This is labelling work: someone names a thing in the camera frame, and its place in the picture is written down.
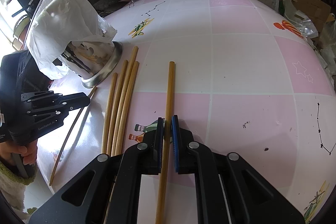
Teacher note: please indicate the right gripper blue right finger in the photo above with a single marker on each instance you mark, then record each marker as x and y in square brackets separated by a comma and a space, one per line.
[183, 158]

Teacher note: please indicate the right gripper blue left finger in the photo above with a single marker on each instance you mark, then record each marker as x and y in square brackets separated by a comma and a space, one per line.
[153, 153]

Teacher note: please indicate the bamboo chopstick three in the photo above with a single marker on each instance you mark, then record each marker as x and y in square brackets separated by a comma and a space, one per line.
[115, 105]

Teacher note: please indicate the bamboo chopstick six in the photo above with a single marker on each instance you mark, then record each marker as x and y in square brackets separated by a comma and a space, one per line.
[166, 145]

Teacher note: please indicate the bamboo chopstick four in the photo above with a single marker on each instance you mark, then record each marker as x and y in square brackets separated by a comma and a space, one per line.
[124, 89]

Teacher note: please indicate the bamboo chopstick two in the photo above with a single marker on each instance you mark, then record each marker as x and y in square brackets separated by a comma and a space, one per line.
[108, 113]

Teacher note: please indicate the person left hand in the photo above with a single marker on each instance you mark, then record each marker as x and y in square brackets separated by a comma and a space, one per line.
[28, 152]

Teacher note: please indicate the steel utensil holder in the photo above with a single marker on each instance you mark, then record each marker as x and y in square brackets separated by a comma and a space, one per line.
[92, 61]

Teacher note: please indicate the white plastic bag liner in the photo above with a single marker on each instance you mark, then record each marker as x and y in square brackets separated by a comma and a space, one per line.
[62, 22]

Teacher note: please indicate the white plastic bags on floor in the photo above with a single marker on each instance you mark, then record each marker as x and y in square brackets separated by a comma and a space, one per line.
[324, 41]

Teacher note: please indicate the cardboard box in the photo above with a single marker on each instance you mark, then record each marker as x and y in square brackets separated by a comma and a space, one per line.
[316, 10]

